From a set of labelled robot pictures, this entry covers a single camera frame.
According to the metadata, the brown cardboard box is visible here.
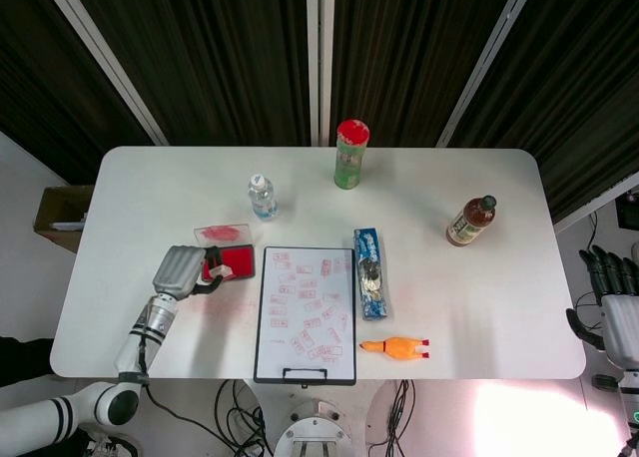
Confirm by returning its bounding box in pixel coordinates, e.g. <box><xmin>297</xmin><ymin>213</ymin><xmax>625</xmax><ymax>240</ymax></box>
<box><xmin>33</xmin><ymin>185</ymin><xmax>95</xmax><ymax>254</ymax></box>

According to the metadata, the red ink pad clear lid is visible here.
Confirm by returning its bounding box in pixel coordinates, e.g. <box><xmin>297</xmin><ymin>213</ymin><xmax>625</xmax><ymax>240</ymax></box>
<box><xmin>193</xmin><ymin>222</ymin><xmax>257</xmax><ymax>282</ymax></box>

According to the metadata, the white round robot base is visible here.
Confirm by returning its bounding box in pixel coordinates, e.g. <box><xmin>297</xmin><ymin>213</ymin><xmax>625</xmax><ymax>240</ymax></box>
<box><xmin>273</xmin><ymin>399</ymin><xmax>368</xmax><ymax>457</ymax></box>

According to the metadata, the white upright frame post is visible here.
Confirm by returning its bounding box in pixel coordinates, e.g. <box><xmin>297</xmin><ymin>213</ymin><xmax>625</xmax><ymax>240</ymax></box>
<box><xmin>306</xmin><ymin>0</ymin><xmax>336</xmax><ymax>147</ymax></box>

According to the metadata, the white slanted frame post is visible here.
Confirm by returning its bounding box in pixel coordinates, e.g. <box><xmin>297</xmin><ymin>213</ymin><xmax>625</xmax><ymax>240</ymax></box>
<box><xmin>436</xmin><ymin>0</ymin><xmax>540</xmax><ymax>149</ymax></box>
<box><xmin>551</xmin><ymin>175</ymin><xmax>639</xmax><ymax>234</ymax></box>
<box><xmin>39</xmin><ymin>0</ymin><xmax>169</xmax><ymax>147</ymax></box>

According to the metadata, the black floor cable bundle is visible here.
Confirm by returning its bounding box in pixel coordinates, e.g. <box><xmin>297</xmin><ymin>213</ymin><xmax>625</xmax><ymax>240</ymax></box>
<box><xmin>214</xmin><ymin>376</ymin><xmax>276</xmax><ymax>457</ymax></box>
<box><xmin>366</xmin><ymin>379</ymin><xmax>416</xmax><ymax>451</ymax></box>

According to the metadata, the green chips can red lid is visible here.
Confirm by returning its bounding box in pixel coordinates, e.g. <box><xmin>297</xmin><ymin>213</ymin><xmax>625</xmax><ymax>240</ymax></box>
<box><xmin>333</xmin><ymin>119</ymin><xmax>373</xmax><ymax>191</ymax></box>

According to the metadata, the brown tea bottle green label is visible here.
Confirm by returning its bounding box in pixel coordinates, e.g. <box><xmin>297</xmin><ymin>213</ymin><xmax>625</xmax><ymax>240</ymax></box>
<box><xmin>445</xmin><ymin>195</ymin><xmax>499</xmax><ymax>247</ymax></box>

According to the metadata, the clear water bottle white cap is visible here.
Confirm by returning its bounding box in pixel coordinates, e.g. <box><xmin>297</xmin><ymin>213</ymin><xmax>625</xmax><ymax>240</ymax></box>
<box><xmin>247</xmin><ymin>173</ymin><xmax>279</xmax><ymax>223</ymax></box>

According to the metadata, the blue cookie package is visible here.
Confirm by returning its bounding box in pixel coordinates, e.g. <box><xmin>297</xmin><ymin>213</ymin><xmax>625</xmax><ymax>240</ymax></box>
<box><xmin>353</xmin><ymin>228</ymin><xmax>392</xmax><ymax>322</ymax></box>

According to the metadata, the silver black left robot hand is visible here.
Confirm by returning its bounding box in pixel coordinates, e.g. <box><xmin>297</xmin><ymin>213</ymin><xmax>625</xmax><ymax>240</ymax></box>
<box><xmin>151</xmin><ymin>244</ymin><xmax>226</xmax><ymax>301</ymax></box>

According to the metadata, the yellow rubber chicken toy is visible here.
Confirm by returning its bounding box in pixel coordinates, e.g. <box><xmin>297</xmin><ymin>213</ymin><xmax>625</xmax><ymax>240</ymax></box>
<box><xmin>358</xmin><ymin>336</ymin><xmax>431</xmax><ymax>362</ymax></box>

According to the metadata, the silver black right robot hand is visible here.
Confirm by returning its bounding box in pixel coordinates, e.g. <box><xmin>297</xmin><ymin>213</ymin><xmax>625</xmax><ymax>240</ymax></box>
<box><xmin>565</xmin><ymin>244</ymin><xmax>639</xmax><ymax>367</ymax></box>

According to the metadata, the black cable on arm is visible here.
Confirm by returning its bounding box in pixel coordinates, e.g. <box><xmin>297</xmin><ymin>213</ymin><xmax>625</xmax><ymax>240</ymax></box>
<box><xmin>134</xmin><ymin>321</ymin><xmax>236</xmax><ymax>453</ymax></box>

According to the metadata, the black clipboard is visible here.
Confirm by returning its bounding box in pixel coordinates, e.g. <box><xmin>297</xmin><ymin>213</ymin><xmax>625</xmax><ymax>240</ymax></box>
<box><xmin>253</xmin><ymin>245</ymin><xmax>358</xmax><ymax>387</ymax></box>

